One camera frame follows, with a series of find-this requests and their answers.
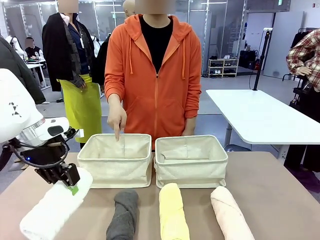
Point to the person's right forearm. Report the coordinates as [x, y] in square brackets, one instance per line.
[112, 87]

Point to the white background table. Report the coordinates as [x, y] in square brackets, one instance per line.
[262, 115]

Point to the pink towel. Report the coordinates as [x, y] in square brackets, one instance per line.
[230, 215]

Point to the black cart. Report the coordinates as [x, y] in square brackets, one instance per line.
[300, 96]

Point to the black camera pole stand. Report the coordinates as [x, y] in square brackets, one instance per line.
[261, 60]

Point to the seated person in black jacket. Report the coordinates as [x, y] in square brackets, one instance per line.
[33, 51]

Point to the wooden shoe rack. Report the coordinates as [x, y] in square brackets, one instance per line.
[223, 67]

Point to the black garment on rack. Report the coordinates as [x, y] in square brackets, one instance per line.
[298, 40]

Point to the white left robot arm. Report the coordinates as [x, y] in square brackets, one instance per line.
[15, 100]

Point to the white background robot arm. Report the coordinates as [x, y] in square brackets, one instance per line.
[15, 43]

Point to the person in orange hoodie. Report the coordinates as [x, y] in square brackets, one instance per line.
[155, 105]

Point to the person's left forearm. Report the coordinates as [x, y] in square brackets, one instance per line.
[193, 102]

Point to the figure in dark green jacket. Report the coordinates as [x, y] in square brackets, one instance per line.
[15, 65]

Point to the black bag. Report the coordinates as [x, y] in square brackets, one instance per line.
[247, 58]

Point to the thick black braided conduit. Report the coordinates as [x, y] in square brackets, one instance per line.
[3, 160]

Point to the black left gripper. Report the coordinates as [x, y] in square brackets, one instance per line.
[42, 153]

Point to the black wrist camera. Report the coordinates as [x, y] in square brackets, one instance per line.
[71, 132]

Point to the yellow rolled towel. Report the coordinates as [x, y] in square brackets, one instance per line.
[172, 212]

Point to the beige fabric basket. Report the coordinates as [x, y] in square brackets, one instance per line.
[115, 172]
[190, 173]

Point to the white towel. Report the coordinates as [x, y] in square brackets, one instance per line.
[50, 212]

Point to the person's left hand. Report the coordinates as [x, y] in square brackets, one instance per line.
[190, 126]

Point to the bald mannequin in black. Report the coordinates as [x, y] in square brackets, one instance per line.
[128, 7]

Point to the person's right hand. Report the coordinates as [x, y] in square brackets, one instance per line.
[116, 115]

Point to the grey towel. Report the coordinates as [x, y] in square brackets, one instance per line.
[123, 220]

